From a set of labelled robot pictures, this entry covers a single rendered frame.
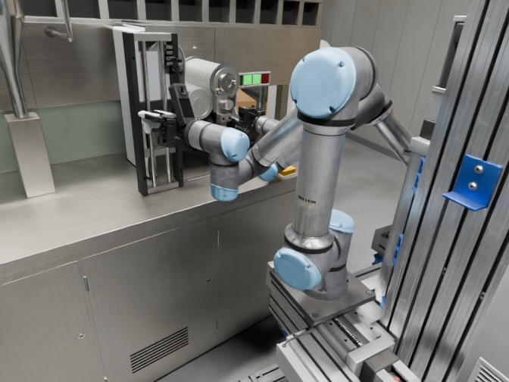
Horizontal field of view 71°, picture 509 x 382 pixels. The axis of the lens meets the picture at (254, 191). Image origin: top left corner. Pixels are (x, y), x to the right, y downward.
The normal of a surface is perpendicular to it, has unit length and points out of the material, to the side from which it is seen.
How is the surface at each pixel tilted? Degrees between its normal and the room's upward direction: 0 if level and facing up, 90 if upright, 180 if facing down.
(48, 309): 90
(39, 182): 90
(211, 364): 0
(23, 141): 90
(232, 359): 0
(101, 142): 90
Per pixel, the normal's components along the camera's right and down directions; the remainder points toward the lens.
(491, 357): -0.87, 0.18
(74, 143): 0.61, 0.38
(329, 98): -0.59, 0.21
